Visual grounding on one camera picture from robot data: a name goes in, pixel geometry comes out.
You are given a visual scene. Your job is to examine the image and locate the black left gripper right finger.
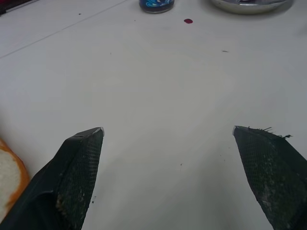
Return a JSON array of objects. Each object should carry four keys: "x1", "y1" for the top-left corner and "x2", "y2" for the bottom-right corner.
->
[{"x1": 231, "y1": 125, "x2": 307, "y2": 230}]

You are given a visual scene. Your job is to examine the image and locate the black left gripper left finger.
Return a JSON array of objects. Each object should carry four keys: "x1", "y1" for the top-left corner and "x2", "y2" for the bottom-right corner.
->
[{"x1": 0, "y1": 127, "x2": 106, "y2": 230}]

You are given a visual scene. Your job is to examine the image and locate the bread slices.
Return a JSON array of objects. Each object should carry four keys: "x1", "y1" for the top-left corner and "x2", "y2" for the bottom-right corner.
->
[{"x1": 0, "y1": 138, "x2": 31, "y2": 216}]

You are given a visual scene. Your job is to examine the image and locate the open jam jar blue label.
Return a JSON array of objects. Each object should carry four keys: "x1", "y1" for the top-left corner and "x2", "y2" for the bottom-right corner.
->
[{"x1": 139, "y1": 0, "x2": 175, "y2": 14}]

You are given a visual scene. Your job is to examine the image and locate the round silver metal plate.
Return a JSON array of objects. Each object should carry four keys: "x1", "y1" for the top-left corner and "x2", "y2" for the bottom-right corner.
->
[{"x1": 210, "y1": 0, "x2": 295, "y2": 15}]

